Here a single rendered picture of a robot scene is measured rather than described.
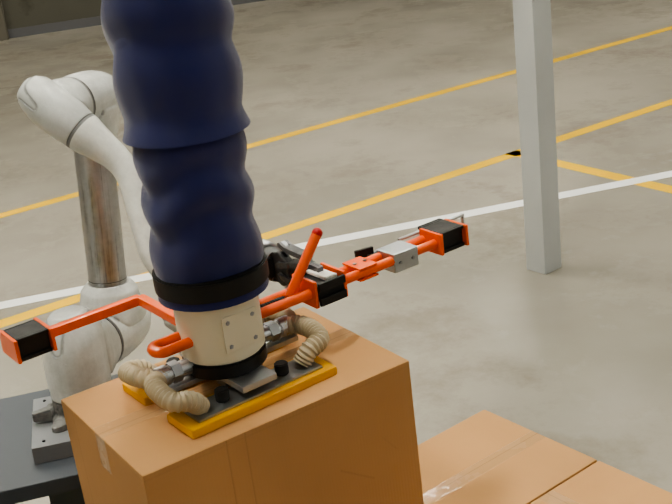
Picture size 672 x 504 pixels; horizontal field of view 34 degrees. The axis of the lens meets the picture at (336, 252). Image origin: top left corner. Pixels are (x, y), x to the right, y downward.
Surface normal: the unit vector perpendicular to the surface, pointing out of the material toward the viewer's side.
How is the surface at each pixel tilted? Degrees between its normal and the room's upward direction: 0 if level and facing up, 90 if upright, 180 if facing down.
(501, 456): 0
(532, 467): 0
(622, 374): 0
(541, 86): 90
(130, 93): 100
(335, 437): 90
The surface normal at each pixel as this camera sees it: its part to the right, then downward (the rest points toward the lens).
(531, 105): -0.78, 0.30
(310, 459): 0.56, 0.24
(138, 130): -0.66, -0.15
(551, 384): -0.11, -0.93
